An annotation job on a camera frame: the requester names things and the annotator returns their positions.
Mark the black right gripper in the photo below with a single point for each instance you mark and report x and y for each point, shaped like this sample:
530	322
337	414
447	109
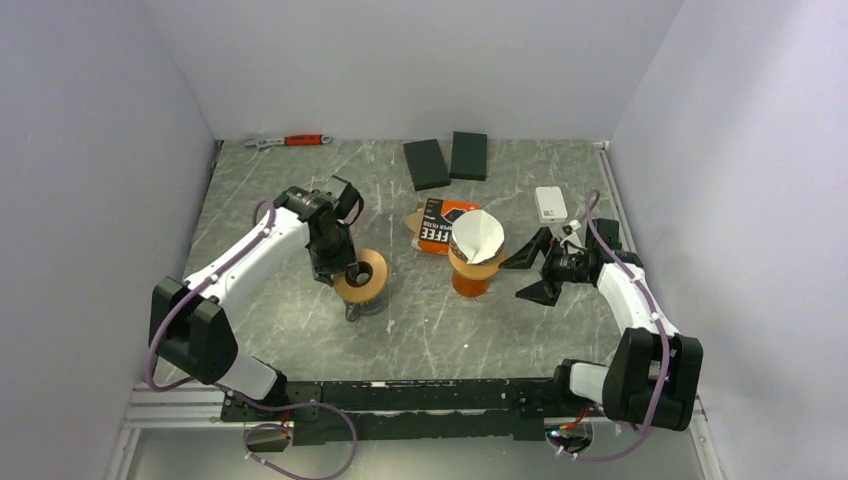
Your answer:
526	256

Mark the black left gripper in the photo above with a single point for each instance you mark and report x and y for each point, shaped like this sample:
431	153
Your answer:
325	268

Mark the clear glass jar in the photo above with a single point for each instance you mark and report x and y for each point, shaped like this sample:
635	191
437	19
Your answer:
355	311

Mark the white paper coffee filter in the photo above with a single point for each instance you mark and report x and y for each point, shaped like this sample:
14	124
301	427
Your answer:
476	219

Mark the orange glass carafe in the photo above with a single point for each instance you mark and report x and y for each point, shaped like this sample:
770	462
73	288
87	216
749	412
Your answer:
469	284

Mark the clear glass ribbed dripper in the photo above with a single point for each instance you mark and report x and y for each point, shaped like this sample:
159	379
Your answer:
477	247

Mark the orange coffee filter box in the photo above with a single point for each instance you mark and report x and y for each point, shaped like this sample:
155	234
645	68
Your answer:
432	221

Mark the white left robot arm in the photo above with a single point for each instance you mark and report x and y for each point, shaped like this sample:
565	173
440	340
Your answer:
189	327

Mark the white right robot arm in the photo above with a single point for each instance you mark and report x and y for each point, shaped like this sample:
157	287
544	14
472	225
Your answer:
654	373

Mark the small white box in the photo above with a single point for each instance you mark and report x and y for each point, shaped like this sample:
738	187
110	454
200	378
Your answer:
550	205

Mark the right black foam block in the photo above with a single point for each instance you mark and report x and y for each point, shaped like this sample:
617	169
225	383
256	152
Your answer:
469	156

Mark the black foam block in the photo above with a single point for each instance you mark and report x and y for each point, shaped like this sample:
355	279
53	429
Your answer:
426	164
469	156

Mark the left black foam block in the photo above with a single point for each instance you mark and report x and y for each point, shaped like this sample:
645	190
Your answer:
426	164

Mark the orange handled adjustable wrench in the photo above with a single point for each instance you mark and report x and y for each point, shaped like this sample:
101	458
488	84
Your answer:
288	141

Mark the black table edge rail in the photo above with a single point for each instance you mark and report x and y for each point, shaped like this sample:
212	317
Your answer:
522	409

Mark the aluminium frame rail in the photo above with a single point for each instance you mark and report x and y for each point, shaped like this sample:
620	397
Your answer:
190	406

